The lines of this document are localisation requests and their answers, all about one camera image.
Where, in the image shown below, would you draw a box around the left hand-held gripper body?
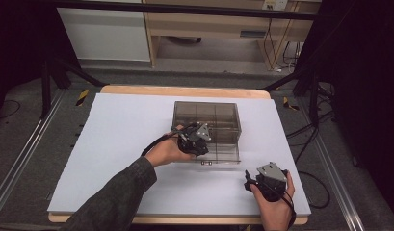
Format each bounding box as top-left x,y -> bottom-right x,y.
176,122 -> 214,158

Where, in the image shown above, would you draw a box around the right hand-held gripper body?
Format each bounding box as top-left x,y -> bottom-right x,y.
253,162 -> 289,203

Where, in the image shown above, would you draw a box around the smoky clear drawer organizer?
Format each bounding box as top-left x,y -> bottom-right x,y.
171,100 -> 243,166

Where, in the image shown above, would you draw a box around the person's left hand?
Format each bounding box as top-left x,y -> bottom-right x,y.
144,124 -> 194,167

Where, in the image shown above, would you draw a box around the person's right hand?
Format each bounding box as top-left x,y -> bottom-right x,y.
249,172 -> 297,231

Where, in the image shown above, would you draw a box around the wooden table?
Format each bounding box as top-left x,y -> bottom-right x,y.
48,84 -> 309,225

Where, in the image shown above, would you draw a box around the white table sheet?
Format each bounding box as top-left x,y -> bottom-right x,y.
47,92 -> 312,217

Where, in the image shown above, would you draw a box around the yellow black tape marker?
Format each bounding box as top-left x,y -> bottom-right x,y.
282,96 -> 301,112
75,89 -> 90,107

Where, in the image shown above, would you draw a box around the black metal stand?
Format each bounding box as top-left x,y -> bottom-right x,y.
39,56 -> 107,120
256,62 -> 322,127

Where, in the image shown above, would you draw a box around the wooden desk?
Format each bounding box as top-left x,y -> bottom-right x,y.
142,0 -> 322,70

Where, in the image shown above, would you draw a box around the white cabinet panel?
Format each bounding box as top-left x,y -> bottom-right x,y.
57,8 -> 151,63

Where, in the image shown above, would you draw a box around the dark curtain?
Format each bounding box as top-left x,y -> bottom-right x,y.
300,0 -> 394,222
0,0 -> 80,123

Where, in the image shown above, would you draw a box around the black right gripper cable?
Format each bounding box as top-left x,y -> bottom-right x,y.
276,187 -> 298,231

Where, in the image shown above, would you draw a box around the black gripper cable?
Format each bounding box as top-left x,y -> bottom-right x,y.
276,187 -> 298,231
141,122 -> 198,158

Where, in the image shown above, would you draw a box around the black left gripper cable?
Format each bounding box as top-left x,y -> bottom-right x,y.
141,122 -> 198,158

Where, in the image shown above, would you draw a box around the black floor cables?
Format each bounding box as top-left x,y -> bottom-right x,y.
284,81 -> 335,210

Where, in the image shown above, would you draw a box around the aluminium floor rail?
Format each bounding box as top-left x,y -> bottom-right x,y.
0,89 -> 66,223
296,95 -> 364,231

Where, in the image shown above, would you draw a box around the hanging desk cables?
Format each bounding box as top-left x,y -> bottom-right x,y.
262,17 -> 303,72

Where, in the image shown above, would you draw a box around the black metal frame bar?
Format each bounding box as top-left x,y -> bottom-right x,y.
54,0 -> 317,21

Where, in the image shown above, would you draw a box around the white wall socket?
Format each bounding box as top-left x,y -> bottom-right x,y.
261,0 -> 289,12

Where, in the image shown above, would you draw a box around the thin black floor cable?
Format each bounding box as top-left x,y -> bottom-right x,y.
0,98 -> 23,120

